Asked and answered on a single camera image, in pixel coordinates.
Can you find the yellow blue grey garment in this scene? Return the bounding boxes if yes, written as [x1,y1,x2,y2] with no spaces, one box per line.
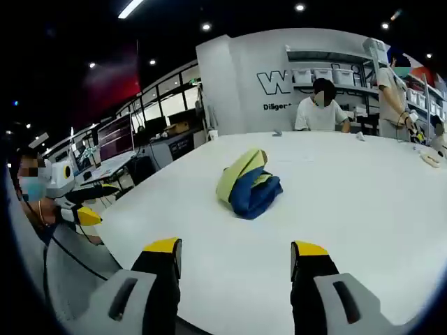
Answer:
[215,148,284,221]

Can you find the black cable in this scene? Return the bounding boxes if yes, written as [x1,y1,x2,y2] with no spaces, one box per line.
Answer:
[43,223,110,304]

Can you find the metal storage shelf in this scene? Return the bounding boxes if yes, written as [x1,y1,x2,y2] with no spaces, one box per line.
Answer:
[284,43,447,126]

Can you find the glass window wall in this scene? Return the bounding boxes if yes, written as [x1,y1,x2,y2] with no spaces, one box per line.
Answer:
[115,59,203,123]

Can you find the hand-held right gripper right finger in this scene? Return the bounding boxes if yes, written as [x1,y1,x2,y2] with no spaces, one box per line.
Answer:
[289,239,416,335]

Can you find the white ceiling light strip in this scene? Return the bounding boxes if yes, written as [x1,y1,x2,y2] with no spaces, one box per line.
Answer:
[117,0,145,19]

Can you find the row of white storage bins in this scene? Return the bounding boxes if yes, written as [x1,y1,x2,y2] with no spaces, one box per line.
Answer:
[293,66,447,119]

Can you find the person's grey clothing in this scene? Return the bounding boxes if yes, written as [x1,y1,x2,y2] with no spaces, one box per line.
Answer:
[6,195,122,332]

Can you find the cardboard box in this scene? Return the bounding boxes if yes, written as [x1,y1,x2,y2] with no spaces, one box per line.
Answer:
[163,120,196,137]

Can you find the computer monitor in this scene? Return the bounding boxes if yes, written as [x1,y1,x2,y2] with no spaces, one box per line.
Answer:
[96,114,135,158]

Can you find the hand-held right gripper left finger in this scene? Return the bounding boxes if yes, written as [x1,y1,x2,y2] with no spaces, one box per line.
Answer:
[66,237,183,335]

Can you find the ceiling spotlights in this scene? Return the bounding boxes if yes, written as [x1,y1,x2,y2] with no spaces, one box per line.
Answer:
[89,3,434,69]

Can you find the grey cabinet with dark panel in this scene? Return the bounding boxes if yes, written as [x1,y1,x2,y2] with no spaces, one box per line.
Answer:
[149,134,196,165]

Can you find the beige tray with items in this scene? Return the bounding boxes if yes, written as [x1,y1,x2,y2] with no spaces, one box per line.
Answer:
[418,149,443,168]

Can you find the white leaning board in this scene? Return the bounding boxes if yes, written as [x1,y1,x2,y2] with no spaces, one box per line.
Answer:
[207,104,219,132]

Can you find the person's blue face mask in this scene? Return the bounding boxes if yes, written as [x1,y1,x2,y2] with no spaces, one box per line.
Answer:
[19,176,48,203]

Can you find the white office desk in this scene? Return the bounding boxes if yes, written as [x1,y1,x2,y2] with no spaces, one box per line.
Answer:
[80,149,140,189]

